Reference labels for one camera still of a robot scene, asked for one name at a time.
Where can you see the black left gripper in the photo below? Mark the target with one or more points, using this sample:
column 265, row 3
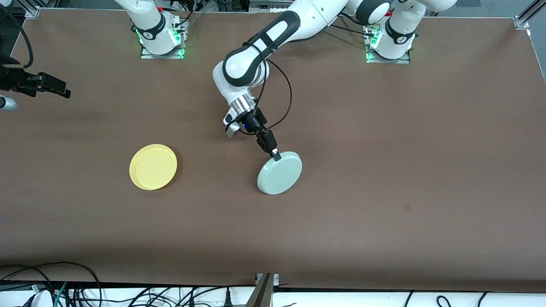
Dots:
column 253, row 121

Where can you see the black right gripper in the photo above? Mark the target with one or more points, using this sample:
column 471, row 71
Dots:
column 12, row 78

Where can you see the pale green plate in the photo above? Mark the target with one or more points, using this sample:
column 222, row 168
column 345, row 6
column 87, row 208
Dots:
column 279, row 175

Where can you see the yellow plate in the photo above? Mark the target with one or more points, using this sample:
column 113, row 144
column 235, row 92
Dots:
column 153, row 167

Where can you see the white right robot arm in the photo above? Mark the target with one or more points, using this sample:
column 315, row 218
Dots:
column 151, row 25

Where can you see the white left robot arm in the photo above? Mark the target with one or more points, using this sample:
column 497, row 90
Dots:
column 243, row 68

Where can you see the grey device box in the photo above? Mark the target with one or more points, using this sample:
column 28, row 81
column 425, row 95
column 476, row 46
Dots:
column 268, row 5

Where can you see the black power plug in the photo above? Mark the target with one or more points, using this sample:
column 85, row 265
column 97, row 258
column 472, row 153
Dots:
column 227, row 298

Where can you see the white ledge board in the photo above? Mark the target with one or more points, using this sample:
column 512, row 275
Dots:
column 362, row 299

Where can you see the aluminium frame corner bracket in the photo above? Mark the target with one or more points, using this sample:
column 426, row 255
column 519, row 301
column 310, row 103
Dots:
column 524, row 20
column 32, row 12

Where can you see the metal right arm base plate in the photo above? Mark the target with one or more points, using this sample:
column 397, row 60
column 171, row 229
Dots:
column 147, row 55

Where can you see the aluminium profile post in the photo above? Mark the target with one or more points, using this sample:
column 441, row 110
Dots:
column 261, row 292

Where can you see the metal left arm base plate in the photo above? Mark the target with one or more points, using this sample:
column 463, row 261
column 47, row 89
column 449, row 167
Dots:
column 403, row 61

